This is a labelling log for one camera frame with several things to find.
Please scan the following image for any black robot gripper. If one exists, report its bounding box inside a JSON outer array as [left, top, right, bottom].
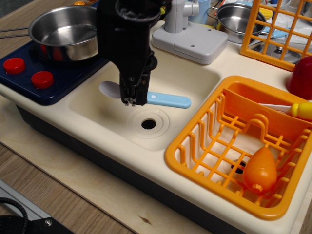
[[96, 0, 171, 106]]

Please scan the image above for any white spoon with blue handle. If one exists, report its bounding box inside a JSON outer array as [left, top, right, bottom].
[[99, 81, 192, 109]]

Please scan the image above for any cream toy kitchen sink unit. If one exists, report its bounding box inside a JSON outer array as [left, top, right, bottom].
[[0, 43, 312, 234]]

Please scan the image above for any grey toy faucet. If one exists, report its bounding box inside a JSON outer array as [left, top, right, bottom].
[[152, 0, 228, 65]]

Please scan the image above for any right red stove knob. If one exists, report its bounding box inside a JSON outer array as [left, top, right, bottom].
[[31, 71, 54, 89]]

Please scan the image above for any red stove knob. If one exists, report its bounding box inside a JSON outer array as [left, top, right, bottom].
[[3, 58, 26, 75], [31, 71, 54, 89]]

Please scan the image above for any light blue plastic cup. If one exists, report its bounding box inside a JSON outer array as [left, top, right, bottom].
[[188, 0, 211, 24]]

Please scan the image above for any dark blue toy stove top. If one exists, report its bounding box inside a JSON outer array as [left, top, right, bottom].
[[0, 40, 108, 106]]

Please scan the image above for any steel pot in background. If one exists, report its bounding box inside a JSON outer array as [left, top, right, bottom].
[[207, 2, 268, 45]]

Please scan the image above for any left red stove knob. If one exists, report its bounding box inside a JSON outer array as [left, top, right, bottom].
[[3, 58, 26, 75]]

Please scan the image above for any orange plastic dish rack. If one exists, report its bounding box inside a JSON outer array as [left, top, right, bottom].
[[165, 76, 312, 220]]

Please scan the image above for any orange plastic toy carrot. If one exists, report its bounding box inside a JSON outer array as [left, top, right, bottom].
[[242, 147, 277, 195]]

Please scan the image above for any yellow toy corn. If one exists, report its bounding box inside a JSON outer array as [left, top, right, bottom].
[[259, 7, 273, 20]]

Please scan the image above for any orange plastic grid rack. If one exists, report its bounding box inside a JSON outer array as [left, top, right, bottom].
[[240, 0, 312, 71]]

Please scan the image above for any steel pot lid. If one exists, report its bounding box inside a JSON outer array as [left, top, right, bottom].
[[250, 42, 301, 64]]

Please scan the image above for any red plastic cup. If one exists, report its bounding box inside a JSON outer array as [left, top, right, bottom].
[[286, 56, 312, 100]]

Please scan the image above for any steel pan with wire handle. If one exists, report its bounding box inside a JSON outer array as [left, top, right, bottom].
[[1, 5, 98, 63]]

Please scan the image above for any black bracket with screw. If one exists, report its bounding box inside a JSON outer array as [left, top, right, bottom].
[[26, 217, 74, 234]]

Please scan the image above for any yellow handled white utensil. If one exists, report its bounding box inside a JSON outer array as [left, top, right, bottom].
[[260, 101, 312, 120]]

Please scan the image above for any black braided cable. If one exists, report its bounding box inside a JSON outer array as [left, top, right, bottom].
[[0, 196, 28, 234]]

